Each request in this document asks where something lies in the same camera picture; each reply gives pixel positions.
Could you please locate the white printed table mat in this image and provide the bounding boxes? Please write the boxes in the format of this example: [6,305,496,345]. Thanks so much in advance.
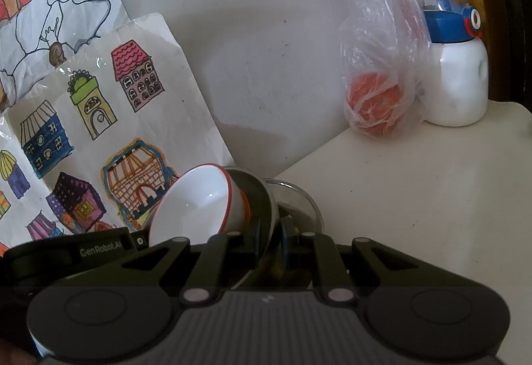
[273,98,532,316]

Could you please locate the steel plate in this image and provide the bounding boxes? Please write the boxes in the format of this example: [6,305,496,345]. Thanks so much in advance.
[266,178,324,290]

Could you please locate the boy with fan drawing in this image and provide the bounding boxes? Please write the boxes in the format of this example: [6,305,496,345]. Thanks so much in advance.
[1,0,129,109]

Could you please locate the red-rimmed ceramic bowl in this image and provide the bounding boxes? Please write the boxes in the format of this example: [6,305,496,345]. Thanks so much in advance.
[149,163,251,246]

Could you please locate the white blue water bottle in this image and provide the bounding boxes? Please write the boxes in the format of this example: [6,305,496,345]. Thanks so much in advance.
[419,0,489,127]

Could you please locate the deep steel bowl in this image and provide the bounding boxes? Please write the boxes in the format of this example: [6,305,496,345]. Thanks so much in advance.
[225,167,280,290]

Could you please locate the houses drawing paper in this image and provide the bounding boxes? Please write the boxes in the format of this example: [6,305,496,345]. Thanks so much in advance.
[1,14,233,250]

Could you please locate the clear plastic bag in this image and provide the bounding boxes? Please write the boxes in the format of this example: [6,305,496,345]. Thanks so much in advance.
[340,0,430,139]

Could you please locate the red fruit in bag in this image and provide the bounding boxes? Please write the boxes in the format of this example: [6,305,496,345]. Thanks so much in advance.
[346,72,404,138]

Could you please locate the person's left hand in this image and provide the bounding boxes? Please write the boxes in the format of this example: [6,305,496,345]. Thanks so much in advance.
[0,343,37,365]

